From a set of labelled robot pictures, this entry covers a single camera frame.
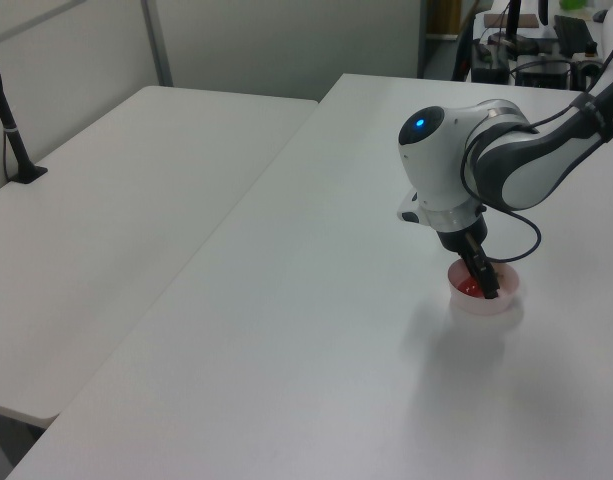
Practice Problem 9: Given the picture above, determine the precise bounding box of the pink plastic bowl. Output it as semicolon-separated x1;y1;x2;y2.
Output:
446;259;521;316

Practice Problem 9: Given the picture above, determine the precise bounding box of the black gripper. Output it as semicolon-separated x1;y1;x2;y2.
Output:
434;218;503;301

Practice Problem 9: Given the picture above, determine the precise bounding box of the brown board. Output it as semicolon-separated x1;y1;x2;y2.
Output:
482;12;540;29

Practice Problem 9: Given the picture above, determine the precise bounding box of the black electronics box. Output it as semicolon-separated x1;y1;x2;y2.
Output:
514;58;573;89

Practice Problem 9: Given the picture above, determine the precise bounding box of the white side table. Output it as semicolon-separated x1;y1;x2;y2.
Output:
0;84;321;429

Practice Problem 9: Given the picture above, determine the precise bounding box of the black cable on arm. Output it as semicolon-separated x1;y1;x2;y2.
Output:
459;29;613;265

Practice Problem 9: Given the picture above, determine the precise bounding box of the black power device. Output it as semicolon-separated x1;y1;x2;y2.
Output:
469;41;510;84

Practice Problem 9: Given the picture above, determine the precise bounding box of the grey partition post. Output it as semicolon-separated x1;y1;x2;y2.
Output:
139;0;175;87

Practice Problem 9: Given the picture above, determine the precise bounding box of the black keyboard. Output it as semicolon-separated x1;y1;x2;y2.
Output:
552;14;595;57

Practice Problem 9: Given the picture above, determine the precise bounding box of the black monitor stand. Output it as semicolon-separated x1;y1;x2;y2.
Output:
487;0;540;57

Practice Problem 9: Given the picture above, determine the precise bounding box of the red strawberry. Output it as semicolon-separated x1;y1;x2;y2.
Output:
459;278;486;300

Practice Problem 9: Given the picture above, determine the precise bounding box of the black camera stand pole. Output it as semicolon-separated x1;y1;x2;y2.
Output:
0;39;50;186

